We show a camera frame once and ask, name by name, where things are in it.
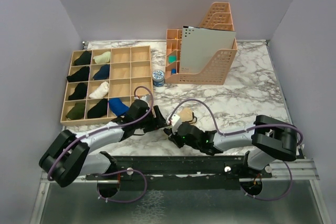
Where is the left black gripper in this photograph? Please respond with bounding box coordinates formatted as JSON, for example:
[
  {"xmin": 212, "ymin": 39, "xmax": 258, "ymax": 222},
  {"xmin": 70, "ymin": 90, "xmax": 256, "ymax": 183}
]
[{"xmin": 135, "ymin": 105, "xmax": 168, "ymax": 133}]

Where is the beige underwear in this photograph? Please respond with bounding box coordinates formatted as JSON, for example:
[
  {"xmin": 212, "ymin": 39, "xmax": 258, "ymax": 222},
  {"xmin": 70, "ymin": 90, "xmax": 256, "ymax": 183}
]
[{"xmin": 178, "ymin": 108, "xmax": 197, "ymax": 124}]

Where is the blue boxer underwear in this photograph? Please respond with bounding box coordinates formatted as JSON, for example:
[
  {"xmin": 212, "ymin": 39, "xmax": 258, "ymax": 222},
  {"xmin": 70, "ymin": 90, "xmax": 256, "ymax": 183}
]
[{"xmin": 108, "ymin": 98, "xmax": 129, "ymax": 116}]

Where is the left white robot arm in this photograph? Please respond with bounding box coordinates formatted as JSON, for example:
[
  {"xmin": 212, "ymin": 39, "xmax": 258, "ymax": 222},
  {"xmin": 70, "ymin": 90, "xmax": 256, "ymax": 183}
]
[{"xmin": 39, "ymin": 100, "xmax": 167, "ymax": 187}]

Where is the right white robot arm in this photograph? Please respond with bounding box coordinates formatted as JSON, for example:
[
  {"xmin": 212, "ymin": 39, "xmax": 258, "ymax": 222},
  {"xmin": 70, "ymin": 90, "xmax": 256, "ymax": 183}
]
[{"xmin": 164, "ymin": 115, "xmax": 303, "ymax": 177}]

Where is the blue patterned round tin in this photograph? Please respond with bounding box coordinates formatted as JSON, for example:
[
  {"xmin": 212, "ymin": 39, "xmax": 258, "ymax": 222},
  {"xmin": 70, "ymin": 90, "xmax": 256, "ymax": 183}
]
[{"xmin": 152, "ymin": 70, "xmax": 165, "ymax": 87}]

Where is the black rolled sock bottom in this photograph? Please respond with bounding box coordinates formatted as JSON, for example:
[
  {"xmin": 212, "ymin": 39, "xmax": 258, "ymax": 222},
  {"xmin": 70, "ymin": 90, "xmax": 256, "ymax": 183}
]
[{"xmin": 87, "ymin": 99, "xmax": 108, "ymax": 119}]

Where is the black rolled sock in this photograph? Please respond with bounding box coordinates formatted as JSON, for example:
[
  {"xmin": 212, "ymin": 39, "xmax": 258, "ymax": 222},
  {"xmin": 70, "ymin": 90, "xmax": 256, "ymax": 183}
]
[
  {"xmin": 67, "ymin": 82, "xmax": 88, "ymax": 101},
  {"xmin": 66, "ymin": 66, "xmax": 90, "ymax": 82},
  {"xmin": 73, "ymin": 50, "xmax": 91, "ymax": 66},
  {"xmin": 87, "ymin": 99, "xmax": 108, "ymax": 119}
]

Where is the white rolled sock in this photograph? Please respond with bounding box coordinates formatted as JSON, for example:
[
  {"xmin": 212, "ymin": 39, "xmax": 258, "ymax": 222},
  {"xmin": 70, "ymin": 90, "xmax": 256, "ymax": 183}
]
[{"xmin": 89, "ymin": 81, "xmax": 109, "ymax": 99}]

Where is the wooden compartment tray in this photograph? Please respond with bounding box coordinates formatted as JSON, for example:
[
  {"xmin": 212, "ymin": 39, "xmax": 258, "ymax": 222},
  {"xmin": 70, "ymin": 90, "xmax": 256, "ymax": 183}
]
[{"xmin": 60, "ymin": 46, "xmax": 153, "ymax": 126}]

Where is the navy rolled sock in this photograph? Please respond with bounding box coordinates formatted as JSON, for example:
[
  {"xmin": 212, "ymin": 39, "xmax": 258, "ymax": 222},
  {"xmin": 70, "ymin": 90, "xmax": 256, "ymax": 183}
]
[{"xmin": 92, "ymin": 64, "xmax": 110, "ymax": 80}]

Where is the peach file organizer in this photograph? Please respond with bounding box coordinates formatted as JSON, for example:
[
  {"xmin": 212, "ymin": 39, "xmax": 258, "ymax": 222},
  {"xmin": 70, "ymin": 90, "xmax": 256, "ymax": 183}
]
[{"xmin": 165, "ymin": 2, "xmax": 237, "ymax": 85}]

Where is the dark green rolled sock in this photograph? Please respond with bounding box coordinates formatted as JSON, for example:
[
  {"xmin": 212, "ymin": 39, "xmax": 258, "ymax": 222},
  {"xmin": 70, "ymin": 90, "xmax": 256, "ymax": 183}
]
[{"xmin": 66, "ymin": 102, "xmax": 86, "ymax": 120}]

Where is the pale green rolled sock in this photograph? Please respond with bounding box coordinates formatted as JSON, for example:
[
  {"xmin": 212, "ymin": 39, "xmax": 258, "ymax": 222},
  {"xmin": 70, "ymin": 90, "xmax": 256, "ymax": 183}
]
[{"xmin": 93, "ymin": 51, "xmax": 111, "ymax": 64}]

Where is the grey white folder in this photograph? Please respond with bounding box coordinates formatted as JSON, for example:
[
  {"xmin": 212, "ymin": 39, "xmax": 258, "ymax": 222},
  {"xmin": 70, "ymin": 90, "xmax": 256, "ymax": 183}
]
[{"xmin": 180, "ymin": 26, "xmax": 236, "ymax": 73}]

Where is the black rolled sock top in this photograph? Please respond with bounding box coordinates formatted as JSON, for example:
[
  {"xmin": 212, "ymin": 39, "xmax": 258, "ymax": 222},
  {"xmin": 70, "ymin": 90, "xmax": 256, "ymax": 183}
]
[{"xmin": 73, "ymin": 50, "xmax": 91, "ymax": 66}]

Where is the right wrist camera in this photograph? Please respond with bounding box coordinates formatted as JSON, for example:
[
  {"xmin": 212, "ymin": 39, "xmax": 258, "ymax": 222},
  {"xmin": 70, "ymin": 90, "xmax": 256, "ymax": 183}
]
[{"xmin": 166, "ymin": 114, "xmax": 182, "ymax": 130}]

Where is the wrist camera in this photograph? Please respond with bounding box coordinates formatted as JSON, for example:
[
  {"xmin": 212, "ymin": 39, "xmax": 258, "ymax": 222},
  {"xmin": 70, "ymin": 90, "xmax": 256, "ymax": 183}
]
[
  {"xmin": 134, "ymin": 94, "xmax": 152, "ymax": 104},
  {"xmin": 166, "ymin": 114, "xmax": 182, "ymax": 130}
]

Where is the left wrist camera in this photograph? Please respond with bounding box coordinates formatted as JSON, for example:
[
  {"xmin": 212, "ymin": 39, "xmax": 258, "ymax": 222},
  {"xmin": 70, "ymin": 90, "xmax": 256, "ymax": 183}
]
[{"xmin": 134, "ymin": 94, "xmax": 152, "ymax": 104}]

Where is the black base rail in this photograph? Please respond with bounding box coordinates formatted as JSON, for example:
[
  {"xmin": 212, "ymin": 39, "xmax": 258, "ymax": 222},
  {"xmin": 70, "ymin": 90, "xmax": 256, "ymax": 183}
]
[{"xmin": 86, "ymin": 155, "xmax": 274, "ymax": 191}]

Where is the aluminium extrusion rail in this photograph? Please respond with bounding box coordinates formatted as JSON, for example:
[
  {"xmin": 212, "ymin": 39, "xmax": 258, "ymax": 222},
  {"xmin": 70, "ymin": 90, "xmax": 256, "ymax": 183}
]
[{"xmin": 270, "ymin": 159, "xmax": 320, "ymax": 180}]

